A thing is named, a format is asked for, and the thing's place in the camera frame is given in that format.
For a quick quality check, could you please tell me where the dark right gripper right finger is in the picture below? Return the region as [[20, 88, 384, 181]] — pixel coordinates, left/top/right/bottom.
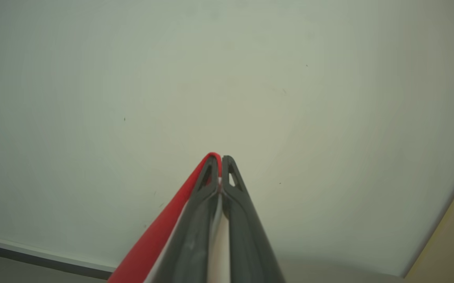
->
[[221, 155, 286, 283]]

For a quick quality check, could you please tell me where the dark baseboard strip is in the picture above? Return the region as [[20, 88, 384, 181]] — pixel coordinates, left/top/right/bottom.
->
[[0, 233, 117, 280]]

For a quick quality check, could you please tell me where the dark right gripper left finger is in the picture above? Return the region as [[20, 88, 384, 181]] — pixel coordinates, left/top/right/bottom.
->
[[150, 156, 223, 283]]

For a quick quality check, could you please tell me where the red and white garment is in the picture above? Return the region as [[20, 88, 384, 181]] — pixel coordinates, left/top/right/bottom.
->
[[107, 152, 231, 283]]

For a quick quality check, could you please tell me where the beige panel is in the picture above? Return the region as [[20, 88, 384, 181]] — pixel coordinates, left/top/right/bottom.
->
[[404, 155, 454, 283]]

